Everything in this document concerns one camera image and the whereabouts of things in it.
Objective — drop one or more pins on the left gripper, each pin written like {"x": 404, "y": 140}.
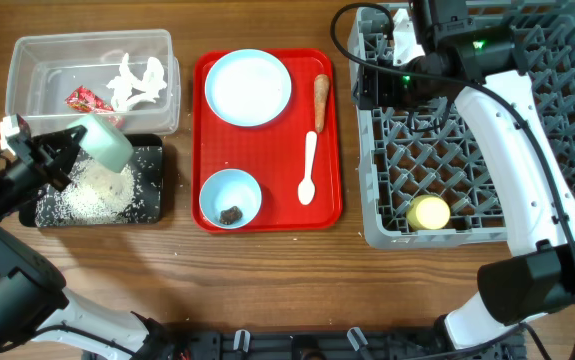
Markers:
{"x": 45, "y": 146}

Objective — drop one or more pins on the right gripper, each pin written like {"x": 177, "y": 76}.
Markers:
{"x": 374, "y": 88}

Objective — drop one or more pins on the light green bowl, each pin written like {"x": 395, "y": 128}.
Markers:
{"x": 104, "y": 143}

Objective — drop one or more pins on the red snack wrapper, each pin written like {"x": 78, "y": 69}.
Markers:
{"x": 84, "y": 100}

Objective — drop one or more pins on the cooked white rice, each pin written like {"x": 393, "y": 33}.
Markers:
{"x": 97, "y": 192}

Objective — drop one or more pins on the white tissue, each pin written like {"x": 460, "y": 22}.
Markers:
{"x": 129, "y": 90}

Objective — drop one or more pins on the yellow plastic cup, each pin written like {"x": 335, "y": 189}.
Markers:
{"x": 428, "y": 212}

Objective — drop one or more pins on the white plastic spoon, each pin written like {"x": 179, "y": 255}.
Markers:
{"x": 306, "y": 188}

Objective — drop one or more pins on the large light blue plate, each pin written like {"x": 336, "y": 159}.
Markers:
{"x": 248, "y": 87}

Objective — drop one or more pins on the small light blue bowl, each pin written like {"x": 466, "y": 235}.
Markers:
{"x": 227, "y": 188}

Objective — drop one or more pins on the dark brown food scrap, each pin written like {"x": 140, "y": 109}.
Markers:
{"x": 230, "y": 216}

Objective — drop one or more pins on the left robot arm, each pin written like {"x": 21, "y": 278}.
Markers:
{"x": 35, "y": 304}

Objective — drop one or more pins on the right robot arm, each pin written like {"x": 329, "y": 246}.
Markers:
{"x": 466, "y": 115}

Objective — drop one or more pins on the grey dishwasher rack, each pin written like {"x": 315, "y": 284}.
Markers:
{"x": 430, "y": 150}

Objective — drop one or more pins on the clear plastic bin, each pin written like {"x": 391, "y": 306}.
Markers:
{"x": 46, "y": 70}

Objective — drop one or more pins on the black plastic tray bin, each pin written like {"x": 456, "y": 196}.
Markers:
{"x": 152, "y": 175}

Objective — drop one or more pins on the orange carrot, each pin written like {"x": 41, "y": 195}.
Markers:
{"x": 321, "y": 93}

